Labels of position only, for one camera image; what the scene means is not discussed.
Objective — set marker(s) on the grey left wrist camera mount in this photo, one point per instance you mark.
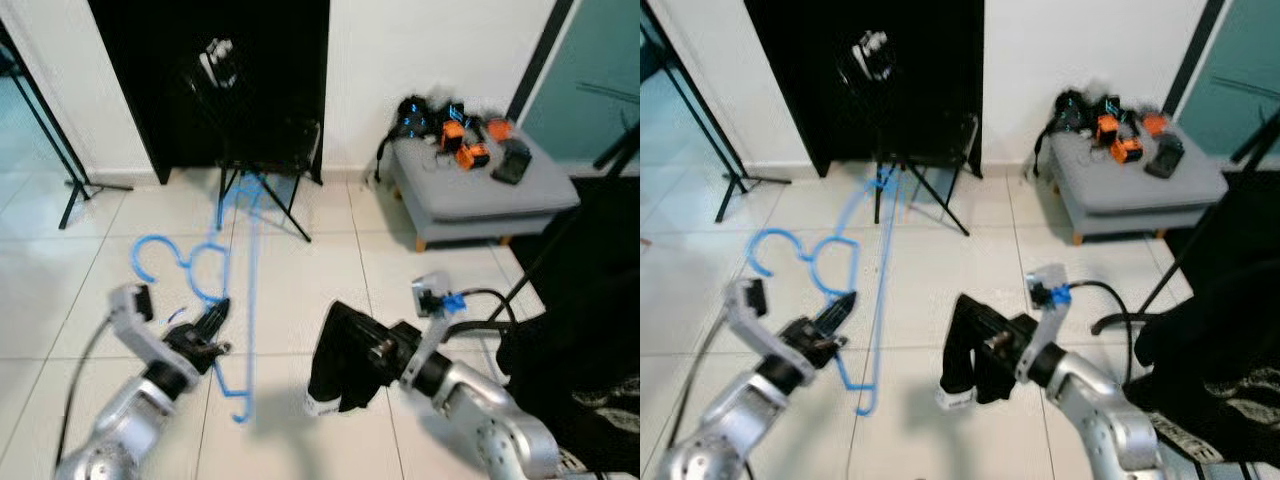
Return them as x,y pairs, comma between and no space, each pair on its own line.
745,310
130,310

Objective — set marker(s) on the black handheld device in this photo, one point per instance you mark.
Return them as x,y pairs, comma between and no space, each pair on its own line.
1165,155
513,160

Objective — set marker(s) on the white grey gadget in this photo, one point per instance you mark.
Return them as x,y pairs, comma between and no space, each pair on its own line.
872,55
218,62

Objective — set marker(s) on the blue plastic clothes hanger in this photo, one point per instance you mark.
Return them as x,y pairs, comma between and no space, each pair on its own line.
249,320
880,300

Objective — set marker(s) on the black light stand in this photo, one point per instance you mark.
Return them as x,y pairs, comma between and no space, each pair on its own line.
80,185
738,182

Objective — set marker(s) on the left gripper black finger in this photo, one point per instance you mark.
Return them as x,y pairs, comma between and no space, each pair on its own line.
833,315
224,322
210,320
850,320

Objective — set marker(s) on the grey upholstered ottoman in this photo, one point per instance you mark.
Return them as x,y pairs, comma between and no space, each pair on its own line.
480,195
1140,190

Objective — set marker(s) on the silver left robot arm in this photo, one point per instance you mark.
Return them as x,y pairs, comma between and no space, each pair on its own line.
110,435
720,440

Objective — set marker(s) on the orange black tool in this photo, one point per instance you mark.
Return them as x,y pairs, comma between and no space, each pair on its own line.
1127,149
1155,122
452,135
473,155
498,128
1107,127

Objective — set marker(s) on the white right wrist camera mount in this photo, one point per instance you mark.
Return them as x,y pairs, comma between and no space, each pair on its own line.
1045,300
432,300

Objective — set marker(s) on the black backdrop panel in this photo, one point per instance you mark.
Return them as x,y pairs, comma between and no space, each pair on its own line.
140,80
800,80

